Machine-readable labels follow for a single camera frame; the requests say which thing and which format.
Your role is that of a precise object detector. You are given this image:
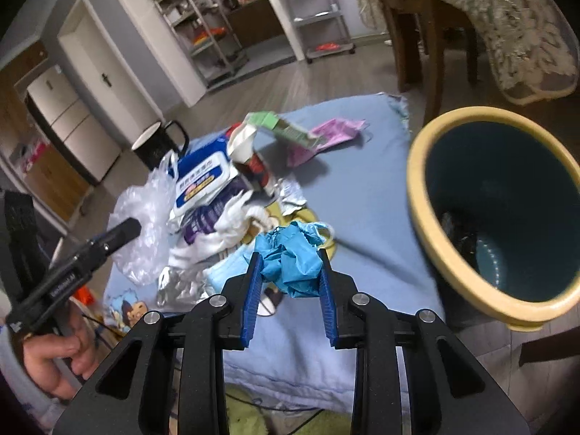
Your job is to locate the clear plastic bag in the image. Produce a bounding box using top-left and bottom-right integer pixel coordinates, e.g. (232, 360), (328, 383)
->
(107, 151), (178, 286)

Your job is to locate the wooden dining chair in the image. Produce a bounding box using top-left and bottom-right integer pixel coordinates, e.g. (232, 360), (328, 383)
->
(380, 0), (479, 124)

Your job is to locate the black ceramic mug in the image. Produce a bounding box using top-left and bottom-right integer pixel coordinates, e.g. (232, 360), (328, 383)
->
(131, 120), (190, 171)

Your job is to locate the pink crumpled face mask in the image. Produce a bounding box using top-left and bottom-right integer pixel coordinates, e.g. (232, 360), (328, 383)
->
(287, 118), (368, 168)

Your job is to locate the person's left sleeve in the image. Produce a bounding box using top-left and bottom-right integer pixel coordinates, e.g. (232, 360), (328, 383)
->
(1, 292), (65, 434)

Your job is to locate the green and white carton box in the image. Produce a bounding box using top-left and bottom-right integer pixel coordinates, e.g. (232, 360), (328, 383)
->
(244, 111), (323, 150)

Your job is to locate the black plastic garbage bag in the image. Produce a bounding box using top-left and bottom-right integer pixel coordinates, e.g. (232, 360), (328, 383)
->
(439, 210), (478, 268)

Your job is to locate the white paper cup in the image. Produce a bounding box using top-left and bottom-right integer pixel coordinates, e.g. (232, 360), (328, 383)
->
(226, 123), (275, 196)

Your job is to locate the white door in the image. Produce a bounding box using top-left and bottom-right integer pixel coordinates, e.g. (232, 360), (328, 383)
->
(57, 0), (163, 144)

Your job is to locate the steel kitchen shelving rack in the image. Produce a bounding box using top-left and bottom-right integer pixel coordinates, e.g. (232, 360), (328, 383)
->
(153, 0), (248, 88)

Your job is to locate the blue glove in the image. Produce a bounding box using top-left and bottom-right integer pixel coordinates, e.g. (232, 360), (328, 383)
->
(254, 221), (334, 299)

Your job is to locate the blue wet wipes pack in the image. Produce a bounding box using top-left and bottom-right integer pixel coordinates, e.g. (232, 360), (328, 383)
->
(172, 134), (239, 218)

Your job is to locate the white refrigerator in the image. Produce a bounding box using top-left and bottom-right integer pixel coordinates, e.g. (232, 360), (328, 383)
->
(25, 65), (121, 184)

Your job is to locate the person's left hand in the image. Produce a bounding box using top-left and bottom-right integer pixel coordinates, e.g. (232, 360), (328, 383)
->
(22, 302), (99, 401)

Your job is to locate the grey rolling utility cart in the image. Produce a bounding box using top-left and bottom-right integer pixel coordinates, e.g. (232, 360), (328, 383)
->
(281, 0), (356, 64)

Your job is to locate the silver blue foil wrapper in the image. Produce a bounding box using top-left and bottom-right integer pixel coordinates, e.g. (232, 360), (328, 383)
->
(155, 198), (255, 307)

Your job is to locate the teal and yellow trash bin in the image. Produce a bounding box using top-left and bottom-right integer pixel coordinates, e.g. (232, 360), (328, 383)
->
(407, 106), (579, 333)

